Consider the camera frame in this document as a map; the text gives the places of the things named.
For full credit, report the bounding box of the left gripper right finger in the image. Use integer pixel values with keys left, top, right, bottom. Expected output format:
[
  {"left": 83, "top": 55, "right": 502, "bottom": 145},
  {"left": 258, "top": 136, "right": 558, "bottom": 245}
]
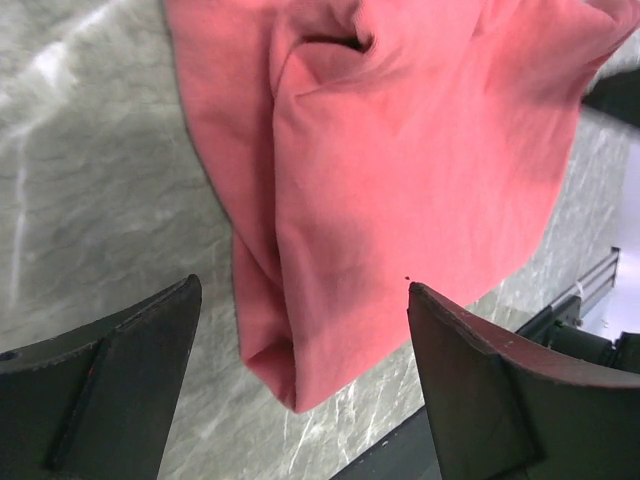
[{"left": 408, "top": 282, "right": 639, "bottom": 479}]

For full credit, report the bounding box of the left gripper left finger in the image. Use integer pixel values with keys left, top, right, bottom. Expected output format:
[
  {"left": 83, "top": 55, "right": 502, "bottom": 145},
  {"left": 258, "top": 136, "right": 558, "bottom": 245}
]
[{"left": 1, "top": 275, "right": 202, "bottom": 479}]

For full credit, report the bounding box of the pink red t shirt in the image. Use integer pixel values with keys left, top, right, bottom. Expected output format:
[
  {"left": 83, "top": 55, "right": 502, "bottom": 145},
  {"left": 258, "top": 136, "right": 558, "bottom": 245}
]
[{"left": 165, "top": 1, "right": 639, "bottom": 413}]

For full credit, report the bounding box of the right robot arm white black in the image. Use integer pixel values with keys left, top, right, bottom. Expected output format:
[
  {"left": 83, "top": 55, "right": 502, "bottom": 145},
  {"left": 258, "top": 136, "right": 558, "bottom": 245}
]
[{"left": 542, "top": 321, "right": 640, "bottom": 374}]

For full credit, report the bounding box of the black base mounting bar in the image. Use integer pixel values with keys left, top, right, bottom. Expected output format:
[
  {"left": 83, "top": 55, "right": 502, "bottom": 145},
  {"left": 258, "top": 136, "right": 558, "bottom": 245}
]
[{"left": 332, "top": 406, "right": 442, "bottom": 480}]

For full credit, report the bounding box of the aluminium rail frame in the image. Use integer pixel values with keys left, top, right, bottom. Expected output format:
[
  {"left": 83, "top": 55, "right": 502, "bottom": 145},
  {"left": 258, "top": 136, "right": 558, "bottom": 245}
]
[{"left": 514, "top": 246, "right": 622, "bottom": 334}]

